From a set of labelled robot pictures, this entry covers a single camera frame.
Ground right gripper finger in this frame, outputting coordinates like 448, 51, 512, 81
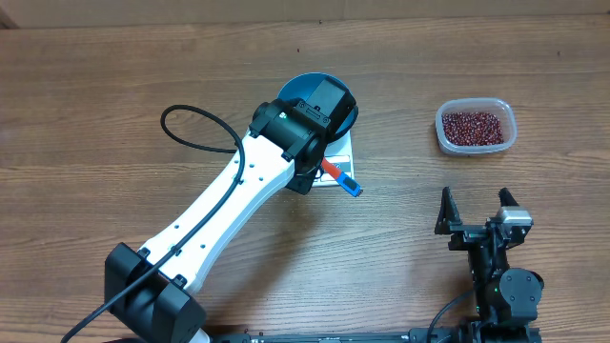
498, 188, 519, 207
435, 187, 462, 234

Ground red scoop with blue handle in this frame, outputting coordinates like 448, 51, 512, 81
321, 158, 362, 197

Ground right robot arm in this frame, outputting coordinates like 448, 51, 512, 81
426, 187, 544, 342

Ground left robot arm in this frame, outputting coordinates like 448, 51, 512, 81
104, 73, 357, 343

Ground white kitchen scale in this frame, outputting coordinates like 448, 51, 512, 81
313, 131, 356, 188

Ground blue metal bowl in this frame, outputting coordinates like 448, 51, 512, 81
277, 72, 358, 143

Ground red beans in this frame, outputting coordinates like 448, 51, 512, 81
441, 111, 504, 146

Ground clear plastic container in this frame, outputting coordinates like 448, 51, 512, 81
435, 97, 518, 156

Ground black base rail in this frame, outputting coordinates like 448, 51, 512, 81
204, 326, 544, 343

